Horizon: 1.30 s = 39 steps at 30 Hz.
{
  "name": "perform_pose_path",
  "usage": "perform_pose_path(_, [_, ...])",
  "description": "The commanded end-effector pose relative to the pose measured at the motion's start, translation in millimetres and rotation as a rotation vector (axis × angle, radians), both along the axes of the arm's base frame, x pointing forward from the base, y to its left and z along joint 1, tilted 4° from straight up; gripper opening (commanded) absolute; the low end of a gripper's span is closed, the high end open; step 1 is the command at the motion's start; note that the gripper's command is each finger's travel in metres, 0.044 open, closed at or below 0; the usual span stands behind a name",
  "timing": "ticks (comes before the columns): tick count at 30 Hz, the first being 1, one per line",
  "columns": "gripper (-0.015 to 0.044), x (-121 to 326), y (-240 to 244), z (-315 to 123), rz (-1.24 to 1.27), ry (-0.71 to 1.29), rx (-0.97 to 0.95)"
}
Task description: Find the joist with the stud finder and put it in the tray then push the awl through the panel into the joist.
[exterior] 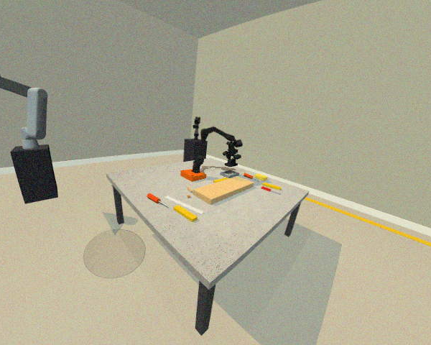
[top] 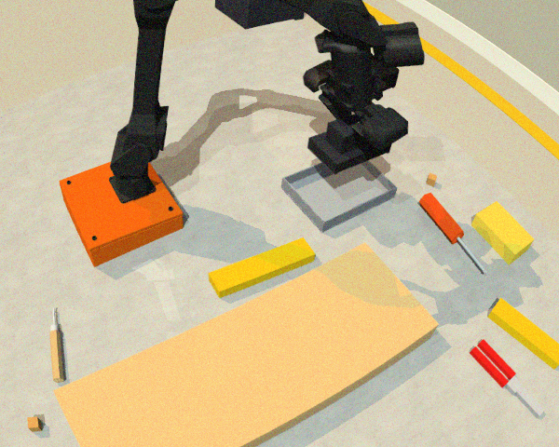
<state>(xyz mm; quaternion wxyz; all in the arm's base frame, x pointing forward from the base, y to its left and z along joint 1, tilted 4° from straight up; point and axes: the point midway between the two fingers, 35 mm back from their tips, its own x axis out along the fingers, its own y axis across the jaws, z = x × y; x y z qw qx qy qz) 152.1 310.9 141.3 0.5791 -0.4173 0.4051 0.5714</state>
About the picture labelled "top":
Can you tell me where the tan floor panel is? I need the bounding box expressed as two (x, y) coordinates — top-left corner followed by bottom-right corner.
(53, 243), (439, 447)

